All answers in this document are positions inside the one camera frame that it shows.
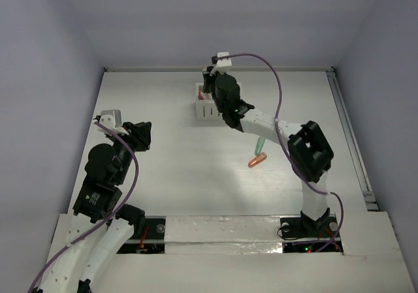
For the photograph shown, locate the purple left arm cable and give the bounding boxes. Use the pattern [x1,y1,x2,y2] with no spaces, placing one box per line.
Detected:
[27,121,140,292]

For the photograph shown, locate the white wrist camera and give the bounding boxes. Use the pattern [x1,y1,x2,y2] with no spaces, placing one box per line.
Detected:
[92,110,128,136]
[210,52,232,76]

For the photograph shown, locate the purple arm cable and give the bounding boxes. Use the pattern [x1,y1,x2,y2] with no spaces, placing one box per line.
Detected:
[212,54,344,253]
[27,121,140,292]

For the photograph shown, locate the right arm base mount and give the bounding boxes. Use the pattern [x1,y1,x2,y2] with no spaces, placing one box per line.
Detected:
[277,216,343,253]

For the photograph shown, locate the aluminium rail right side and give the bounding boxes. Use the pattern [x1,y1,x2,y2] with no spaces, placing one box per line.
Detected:
[326,69,380,212]

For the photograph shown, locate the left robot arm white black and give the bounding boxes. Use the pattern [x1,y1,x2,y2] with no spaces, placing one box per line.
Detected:
[29,115,152,292]

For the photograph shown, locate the green correction tape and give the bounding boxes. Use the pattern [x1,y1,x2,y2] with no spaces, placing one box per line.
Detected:
[254,136,266,156]

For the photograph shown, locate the white two-compartment slotted organizer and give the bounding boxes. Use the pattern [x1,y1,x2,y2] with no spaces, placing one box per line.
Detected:
[195,82,241,121]

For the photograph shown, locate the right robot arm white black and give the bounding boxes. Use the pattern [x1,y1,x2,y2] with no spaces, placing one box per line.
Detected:
[202,66,334,236]

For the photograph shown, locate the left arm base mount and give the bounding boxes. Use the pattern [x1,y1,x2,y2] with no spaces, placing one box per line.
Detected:
[124,216,166,254]

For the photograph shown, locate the white marker pink caps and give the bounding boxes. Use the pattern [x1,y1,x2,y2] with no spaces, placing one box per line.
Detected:
[198,92,206,100]

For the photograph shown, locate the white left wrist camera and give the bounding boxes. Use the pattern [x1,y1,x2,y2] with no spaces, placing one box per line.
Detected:
[92,110,128,136]

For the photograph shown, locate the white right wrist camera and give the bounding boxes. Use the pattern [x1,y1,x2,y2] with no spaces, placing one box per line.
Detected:
[210,52,232,76]

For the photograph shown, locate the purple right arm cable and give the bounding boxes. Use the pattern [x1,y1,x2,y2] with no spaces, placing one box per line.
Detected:
[212,54,344,253]

